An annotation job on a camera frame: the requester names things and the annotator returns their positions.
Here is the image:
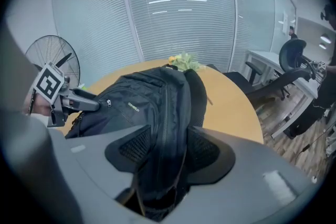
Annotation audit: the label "white desk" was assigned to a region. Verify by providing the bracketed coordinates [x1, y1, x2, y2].
[246, 49, 320, 140]

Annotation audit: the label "yellow flower bouquet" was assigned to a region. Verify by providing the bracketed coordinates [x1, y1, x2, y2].
[167, 51, 207, 73]

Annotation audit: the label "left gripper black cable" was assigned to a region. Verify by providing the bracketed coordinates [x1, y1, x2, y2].
[28, 88, 37, 115]

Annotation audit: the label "black office chair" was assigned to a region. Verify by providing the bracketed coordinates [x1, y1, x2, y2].
[207, 38, 315, 111]

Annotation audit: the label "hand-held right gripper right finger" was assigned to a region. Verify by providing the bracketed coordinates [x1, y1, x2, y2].
[167, 125, 320, 223]

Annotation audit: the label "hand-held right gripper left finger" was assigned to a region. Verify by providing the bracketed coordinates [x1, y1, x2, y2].
[65, 124, 152, 201]

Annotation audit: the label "white window blinds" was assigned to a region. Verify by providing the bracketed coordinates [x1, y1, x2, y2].
[51, 0, 276, 73]

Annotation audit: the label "round wooden table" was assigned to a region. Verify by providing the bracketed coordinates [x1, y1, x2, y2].
[78, 59, 265, 145]

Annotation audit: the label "person's left hand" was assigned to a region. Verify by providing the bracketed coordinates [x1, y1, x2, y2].
[31, 95, 53, 116]

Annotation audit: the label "black floor cable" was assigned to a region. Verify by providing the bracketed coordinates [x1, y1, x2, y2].
[295, 125, 334, 164]

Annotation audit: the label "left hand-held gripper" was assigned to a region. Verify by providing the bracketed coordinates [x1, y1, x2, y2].
[33, 61, 101, 128]

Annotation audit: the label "black backpack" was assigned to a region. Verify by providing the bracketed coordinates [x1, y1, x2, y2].
[64, 65, 208, 221]

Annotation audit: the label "black standing fan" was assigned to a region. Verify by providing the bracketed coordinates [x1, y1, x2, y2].
[25, 35, 81, 87]

